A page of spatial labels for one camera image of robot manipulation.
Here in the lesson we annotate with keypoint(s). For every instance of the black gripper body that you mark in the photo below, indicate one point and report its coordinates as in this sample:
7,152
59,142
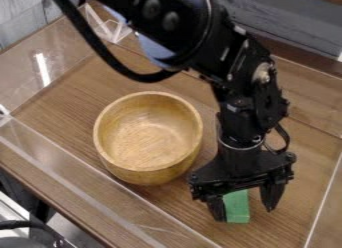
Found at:
225,176

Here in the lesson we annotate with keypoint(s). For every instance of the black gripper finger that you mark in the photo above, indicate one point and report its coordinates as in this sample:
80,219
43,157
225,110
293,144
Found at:
272,192
217,208

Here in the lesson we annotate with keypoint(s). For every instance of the green rectangular block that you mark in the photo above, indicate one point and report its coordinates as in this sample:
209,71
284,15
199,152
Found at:
237,207

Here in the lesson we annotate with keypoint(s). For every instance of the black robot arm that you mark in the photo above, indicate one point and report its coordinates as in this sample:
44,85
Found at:
189,34

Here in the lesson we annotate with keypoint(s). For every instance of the brown wooden bowl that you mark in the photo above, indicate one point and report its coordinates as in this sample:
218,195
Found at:
147,137

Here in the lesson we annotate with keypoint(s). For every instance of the clear acrylic tray wall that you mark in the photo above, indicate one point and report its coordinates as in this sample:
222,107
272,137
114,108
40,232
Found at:
119,218

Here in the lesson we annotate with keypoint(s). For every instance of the clear acrylic corner bracket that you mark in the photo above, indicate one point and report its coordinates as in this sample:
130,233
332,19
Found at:
113,29

